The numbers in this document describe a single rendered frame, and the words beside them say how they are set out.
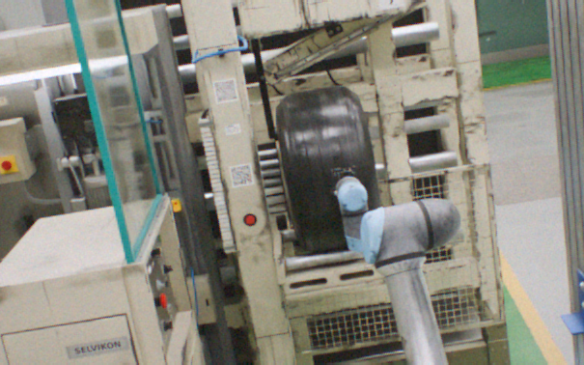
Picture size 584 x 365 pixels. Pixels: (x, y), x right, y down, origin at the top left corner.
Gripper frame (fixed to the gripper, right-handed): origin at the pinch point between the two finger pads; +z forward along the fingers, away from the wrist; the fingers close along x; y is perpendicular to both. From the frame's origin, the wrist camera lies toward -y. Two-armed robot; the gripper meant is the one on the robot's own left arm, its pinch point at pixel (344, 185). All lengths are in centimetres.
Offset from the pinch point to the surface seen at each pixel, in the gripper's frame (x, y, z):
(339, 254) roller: 4.2, -25.8, 16.5
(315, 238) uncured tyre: 11.4, -17.0, 8.7
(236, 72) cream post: 28, 40, 16
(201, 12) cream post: 35, 61, 14
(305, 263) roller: 15.9, -26.7, 16.3
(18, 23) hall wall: 376, 158, 942
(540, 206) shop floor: -147, -86, 288
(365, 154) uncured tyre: -8.5, 7.8, 3.6
